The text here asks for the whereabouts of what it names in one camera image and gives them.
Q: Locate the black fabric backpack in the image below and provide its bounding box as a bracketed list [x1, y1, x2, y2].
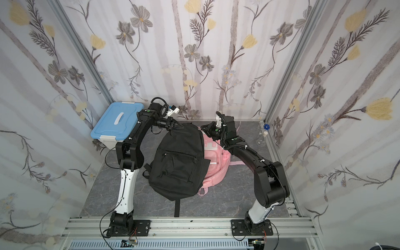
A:
[144, 123, 210, 217]

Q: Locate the clear glass flask blue cap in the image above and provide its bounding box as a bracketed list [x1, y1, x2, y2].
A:
[256, 121, 270, 147]

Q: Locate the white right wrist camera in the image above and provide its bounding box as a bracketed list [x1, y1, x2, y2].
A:
[216, 114, 222, 129]

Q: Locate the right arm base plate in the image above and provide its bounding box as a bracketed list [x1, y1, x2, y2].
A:
[230, 218, 274, 236]

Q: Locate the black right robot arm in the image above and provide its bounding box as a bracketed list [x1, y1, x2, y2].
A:
[201, 112, 290, 229]

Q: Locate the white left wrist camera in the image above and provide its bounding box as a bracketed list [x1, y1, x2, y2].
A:
[167, 105, 180, 116]

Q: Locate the pink school backpack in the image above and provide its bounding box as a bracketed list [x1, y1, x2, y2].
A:
[198, 131, 244, 197]

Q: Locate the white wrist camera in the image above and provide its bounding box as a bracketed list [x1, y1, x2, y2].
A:
[167, 105, 180, 116]
[216, 114, 222, 129]

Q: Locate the white slotted cable duct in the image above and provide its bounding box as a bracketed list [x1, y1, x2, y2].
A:
[67, 239, 254, 250]

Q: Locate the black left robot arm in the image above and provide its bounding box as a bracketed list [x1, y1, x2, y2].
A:
[105, 97, 179, 237]

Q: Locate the aluminium front rail frame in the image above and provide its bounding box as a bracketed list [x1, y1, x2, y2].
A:
[57, 217, 323, 250]

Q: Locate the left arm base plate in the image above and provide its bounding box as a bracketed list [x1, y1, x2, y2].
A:
[106, 220, 151, 237]

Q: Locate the blue lidded storage box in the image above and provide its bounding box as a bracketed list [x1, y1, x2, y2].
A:
[90, 102, 144, 150]

